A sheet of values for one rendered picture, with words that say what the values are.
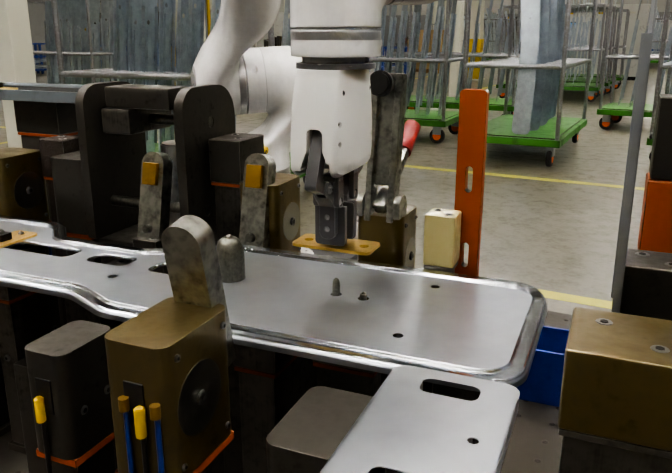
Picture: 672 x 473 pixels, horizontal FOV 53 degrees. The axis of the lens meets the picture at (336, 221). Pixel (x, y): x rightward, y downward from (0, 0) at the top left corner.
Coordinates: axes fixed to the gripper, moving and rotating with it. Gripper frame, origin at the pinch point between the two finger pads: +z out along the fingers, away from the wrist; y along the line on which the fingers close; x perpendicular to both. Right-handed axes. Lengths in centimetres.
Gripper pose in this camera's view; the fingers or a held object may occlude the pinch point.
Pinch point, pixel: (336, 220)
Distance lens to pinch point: 67.6
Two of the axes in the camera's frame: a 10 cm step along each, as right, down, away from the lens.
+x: 9.2, 1.0, -3.7
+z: 0.0, 9.6, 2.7
